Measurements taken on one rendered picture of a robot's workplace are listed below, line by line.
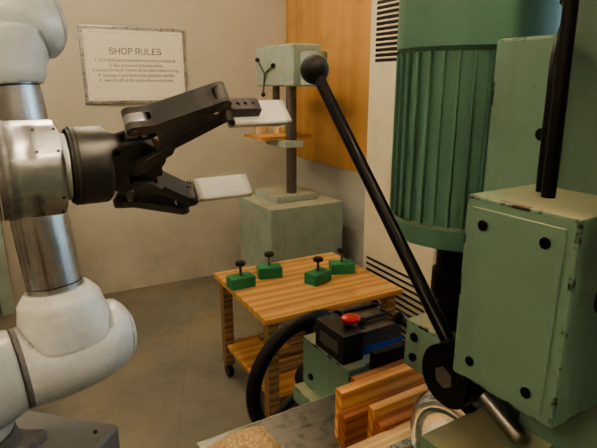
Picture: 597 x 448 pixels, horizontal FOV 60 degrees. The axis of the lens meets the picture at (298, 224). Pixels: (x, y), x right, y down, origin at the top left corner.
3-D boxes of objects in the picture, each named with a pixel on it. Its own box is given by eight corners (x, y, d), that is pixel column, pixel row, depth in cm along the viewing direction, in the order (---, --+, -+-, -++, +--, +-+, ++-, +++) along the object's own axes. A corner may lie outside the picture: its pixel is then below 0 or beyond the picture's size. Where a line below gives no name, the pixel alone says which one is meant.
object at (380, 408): (475, 393, 83) (479, 362, 81) (482, 397, 82) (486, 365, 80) (366, 441, 72) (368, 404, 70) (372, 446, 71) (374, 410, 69)
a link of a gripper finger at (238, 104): (207, 106, 50) (214, 84, 48) (254, 105, 53) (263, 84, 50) (211, 118, 50) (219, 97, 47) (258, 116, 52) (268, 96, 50)
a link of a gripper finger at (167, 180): (139, 179, 52) (128, 185, 52) (202, 207, 62) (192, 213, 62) (130, 148, 53) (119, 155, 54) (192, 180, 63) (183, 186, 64)
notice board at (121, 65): (187, 102, 346) (184, 29, 334) (188, 102, 345) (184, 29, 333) (85, 104, 318) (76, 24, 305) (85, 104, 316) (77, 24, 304)
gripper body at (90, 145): (71, 222, 51) (163, 211, 56) (74, 172, 44) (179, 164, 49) (58, 161, 54) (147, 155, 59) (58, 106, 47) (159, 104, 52)
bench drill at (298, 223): (301, 284, 366) (301, 49, 325) (352, 317, 314) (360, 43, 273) (238, 298, 344) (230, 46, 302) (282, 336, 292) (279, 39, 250)
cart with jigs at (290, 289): (330, 343, 284) (332, 230, 267) (396, 396, 236) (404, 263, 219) (217, 373, 254) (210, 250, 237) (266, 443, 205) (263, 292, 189)
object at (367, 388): (438, 392, 83) (441, 349, 81) (445, 397, 82) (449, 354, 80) (334, 435, 73) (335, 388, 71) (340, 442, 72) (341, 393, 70)
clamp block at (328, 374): (366, 359, 99) (368, 316, 96) (416, 395, 88) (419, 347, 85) (300, 381, 91) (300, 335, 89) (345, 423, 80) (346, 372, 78)
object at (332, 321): (365, 320, 95) (366, 292, 93) (407, 345, 86) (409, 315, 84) (305, 337, 88) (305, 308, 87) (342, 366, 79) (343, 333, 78)
